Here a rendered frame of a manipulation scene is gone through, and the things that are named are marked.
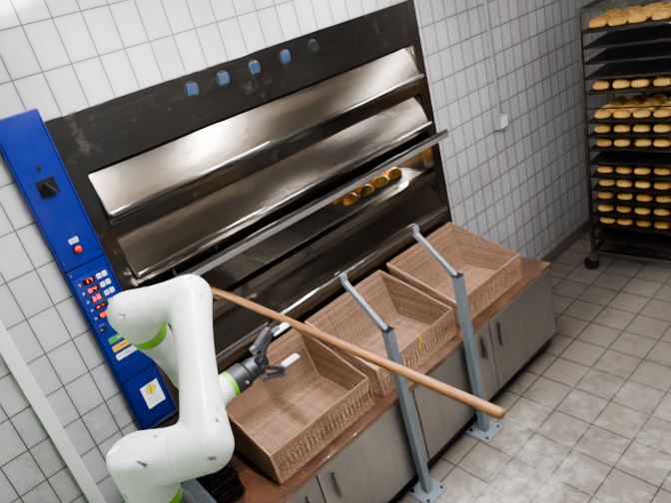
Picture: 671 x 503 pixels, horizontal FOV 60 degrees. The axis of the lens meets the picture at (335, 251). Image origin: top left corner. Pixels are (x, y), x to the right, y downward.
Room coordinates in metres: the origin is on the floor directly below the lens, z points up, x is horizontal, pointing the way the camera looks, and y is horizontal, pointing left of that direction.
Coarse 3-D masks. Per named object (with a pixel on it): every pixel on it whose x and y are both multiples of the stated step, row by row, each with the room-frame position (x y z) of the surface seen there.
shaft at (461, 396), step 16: (256, 304) 2.08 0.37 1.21; (288, 320) 1.89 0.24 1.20; (320, 336) 1.74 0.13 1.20; (352, 352) 1.60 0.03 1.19; (368, 352) 1.56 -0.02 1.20; (384, 368) 1.49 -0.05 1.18; (400, 368) 1.44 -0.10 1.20; (432, 384) 1.33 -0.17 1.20; (464, 400) 1.24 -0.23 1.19; (480, 400) 1.21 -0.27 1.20; (496, 416) 1.16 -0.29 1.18
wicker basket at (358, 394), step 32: (288, 352) 2.35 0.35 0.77; (320, 352) 2.32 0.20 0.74; (256, 384) 2.22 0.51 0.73; (320, 384) 2.29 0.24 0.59; (352, 384) 2.16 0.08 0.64; (256, 416) 2.16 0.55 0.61; (288, 416) 2.13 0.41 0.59; (320, 416) 1.89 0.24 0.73; (352, 416) 1.98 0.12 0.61; (256, 448) 1.83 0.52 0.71; (288, 448) 1.79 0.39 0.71; (320, 448) 1.87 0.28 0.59
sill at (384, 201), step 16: (416, 176) 3.14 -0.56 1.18; (432, 176) 3.14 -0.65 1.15; (400, 192) 2.98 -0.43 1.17; (368, 208) 2.86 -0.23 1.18; (336, 224) 2.76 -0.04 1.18; (352, 224) 2.76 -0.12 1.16; (320, 240) 2.63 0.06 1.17; (288, 256) 2.52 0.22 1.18; (256, 272) 2.44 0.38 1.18; (272, 272) 2.45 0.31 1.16; (240, 288) 2.34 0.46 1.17; (224, 304) 2.29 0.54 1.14
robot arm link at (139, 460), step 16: (144, 432) 1.14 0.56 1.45; (160, 432) 1.12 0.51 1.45; (112, 448) 1.12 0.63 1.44; (128, 448) 1.09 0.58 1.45; (144, 448) 1.08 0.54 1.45; (160, 448) 1.07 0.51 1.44; (112, 464) 1.06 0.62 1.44; (128, 464) 1.05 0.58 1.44; (144, 464) 1.05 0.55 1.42; (160, 464) 1.05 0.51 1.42; (128, 480) 1.04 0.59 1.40; (144, 480) 1.04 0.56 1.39; (160, 480) 1.04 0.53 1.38; (176, 480) 1.05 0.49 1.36; (128, 496) 1.05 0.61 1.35; (144, 496) 1.04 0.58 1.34; (160, 496) 1.05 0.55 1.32; (176, 496) 1.08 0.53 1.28
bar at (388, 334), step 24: (360, 264) 2.28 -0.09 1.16; (456, 288) 2.31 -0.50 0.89; (288, 312) 2.03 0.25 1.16; (384, 336) 2.04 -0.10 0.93; (216, 360) 1.83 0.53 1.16; (480, 384) 2.31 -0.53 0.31; (408, 408) 2.02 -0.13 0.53; (408, 432) 2.04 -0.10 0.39; (480, 432) 2.31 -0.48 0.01; (432, 480) 2.09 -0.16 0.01
